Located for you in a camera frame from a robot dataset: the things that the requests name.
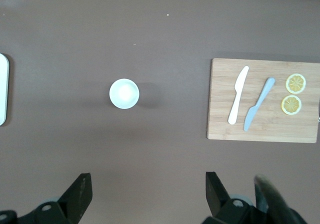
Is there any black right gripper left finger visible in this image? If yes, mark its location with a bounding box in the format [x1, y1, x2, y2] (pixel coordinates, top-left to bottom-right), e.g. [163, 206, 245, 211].
[57, 173, 94, 224]

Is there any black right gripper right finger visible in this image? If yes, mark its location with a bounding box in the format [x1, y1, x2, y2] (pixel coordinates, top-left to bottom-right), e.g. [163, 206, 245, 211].
[205, 171, 231, 218]

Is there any white plastic cup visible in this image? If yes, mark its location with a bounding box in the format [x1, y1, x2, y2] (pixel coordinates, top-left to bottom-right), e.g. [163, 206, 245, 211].
[109, 78, 140, 110]

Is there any cream tray with bear print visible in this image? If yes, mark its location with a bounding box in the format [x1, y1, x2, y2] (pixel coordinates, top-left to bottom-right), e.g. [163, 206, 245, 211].
[0, 53, 10, 127]

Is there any grey plastic knife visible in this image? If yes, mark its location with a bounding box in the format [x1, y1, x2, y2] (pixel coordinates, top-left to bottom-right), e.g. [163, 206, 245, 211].
[243, 77, 276, 132]

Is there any white plastic knife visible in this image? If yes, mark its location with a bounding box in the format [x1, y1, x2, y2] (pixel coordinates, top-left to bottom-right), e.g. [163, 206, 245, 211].
[227, 65, 250, 126]

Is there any yellow lemon slice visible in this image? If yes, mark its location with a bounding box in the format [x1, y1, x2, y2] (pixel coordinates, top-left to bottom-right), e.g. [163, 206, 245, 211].
[281, 95, 303, 116]
[285, 73, 307, 95]

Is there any brown table cover mat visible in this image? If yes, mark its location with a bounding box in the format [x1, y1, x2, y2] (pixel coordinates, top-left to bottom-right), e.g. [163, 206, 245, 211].
[0, 0, 320, 224]

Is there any bamboo cutting board, metal handle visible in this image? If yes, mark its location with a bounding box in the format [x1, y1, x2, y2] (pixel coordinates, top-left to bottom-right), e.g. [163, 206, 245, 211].
[206, 57, 320, 144]

